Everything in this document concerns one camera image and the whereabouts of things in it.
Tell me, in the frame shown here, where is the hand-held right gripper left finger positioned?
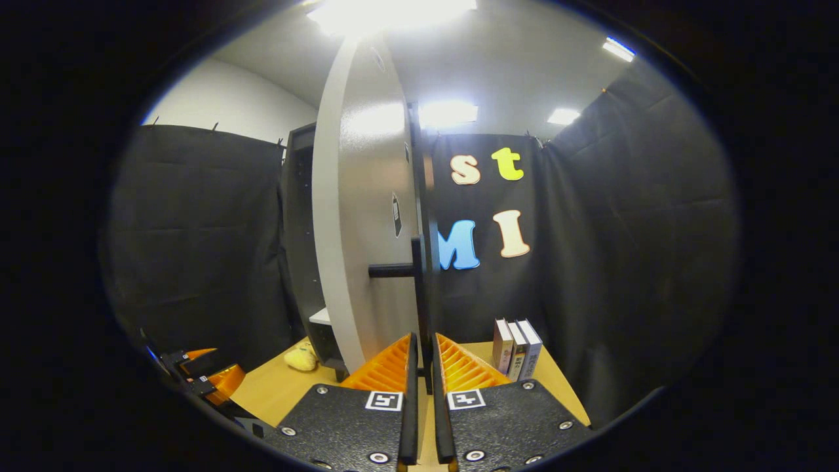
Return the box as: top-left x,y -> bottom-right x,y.
265,332 -> 420,472

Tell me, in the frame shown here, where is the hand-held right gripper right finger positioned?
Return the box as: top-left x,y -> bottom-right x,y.
431,332 -> 594,472

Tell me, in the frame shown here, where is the black cabinet door handle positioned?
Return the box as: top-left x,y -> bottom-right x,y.
368,235 -> 435,394

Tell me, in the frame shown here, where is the dark grey cabinet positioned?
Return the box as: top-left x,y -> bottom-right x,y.
281,98 -> 440,384

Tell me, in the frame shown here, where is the yellow plush toy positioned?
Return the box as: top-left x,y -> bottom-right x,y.
283,344 -> 321,372

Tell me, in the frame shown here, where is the beige and purple book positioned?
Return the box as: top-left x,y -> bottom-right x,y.
492,318 -> 515,376

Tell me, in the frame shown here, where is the grey book dark patch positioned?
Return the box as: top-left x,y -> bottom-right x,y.
508,320 -> 529,382

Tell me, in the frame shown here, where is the pale blue book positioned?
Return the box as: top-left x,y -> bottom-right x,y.
517,319 -> 543,382

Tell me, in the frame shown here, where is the black backdrop cloth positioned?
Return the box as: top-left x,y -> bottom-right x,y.
108,59 -> 741,427

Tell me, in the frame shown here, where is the large ceiling light panel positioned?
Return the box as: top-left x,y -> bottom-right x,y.
305,0 -> 479,37

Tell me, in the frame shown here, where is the double ceiling light panel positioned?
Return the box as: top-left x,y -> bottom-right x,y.
602,36 -> 636,63

